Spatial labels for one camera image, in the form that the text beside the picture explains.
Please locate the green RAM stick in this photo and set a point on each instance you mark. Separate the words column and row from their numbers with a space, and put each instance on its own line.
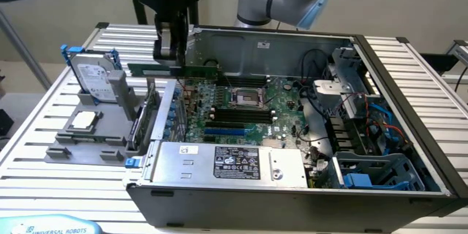
column 205, row 71
column 91, row 136

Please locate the black RAM slot bank short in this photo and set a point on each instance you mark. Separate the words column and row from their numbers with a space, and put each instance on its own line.
column 243, row 81

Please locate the black RAM slot bank long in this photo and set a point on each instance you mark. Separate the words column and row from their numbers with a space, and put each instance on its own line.
column 245, row 114

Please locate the silver hard disk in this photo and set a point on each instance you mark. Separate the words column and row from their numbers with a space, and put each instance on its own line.
column 91, row 75

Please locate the CPU socket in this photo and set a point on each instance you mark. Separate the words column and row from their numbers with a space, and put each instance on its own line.
column 247, row 97

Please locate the blue disk caddy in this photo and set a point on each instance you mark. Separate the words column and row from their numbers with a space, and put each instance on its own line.
column 66, row 56

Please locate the blue expansion slot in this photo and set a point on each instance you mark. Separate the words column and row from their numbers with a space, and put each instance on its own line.
column 225, row 130

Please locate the silver CPU chip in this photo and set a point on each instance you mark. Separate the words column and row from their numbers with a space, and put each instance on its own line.
column 87, row 119

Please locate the grey parts rack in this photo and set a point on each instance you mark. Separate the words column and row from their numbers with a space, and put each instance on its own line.
column 110, row 141

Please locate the grey metal stand leg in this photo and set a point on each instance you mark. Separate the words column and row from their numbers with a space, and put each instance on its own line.
column 22, row 50

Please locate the green motherboard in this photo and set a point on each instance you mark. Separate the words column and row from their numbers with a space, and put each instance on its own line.
column 286, row 119

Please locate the silver power supply unit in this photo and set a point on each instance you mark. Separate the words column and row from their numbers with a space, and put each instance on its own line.
column 205, row 162

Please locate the small silver heat sink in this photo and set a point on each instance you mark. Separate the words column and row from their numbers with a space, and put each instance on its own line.
column 273, row 143

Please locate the blue case latch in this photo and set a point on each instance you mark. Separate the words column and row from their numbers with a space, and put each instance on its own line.
column 133, row 162

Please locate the metal drive cage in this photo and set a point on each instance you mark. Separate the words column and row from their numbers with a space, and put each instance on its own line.
column 347, row 80

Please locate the small black box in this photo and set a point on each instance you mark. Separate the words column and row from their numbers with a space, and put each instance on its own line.
column 6, row 123

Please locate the black fan shroud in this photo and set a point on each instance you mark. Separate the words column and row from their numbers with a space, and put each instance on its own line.
column 346, row 132

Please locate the black open PC case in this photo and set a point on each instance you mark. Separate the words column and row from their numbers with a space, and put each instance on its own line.
column 257, row 206

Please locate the blue plastic disk bay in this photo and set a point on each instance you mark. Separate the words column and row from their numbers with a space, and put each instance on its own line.
column 381, row 168

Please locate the blue Universal Robots labelled cap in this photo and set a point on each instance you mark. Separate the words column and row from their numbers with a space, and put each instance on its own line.
column 45, row 225

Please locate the graphics card with metal bracket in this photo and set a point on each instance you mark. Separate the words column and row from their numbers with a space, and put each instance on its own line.
column 145, row 119

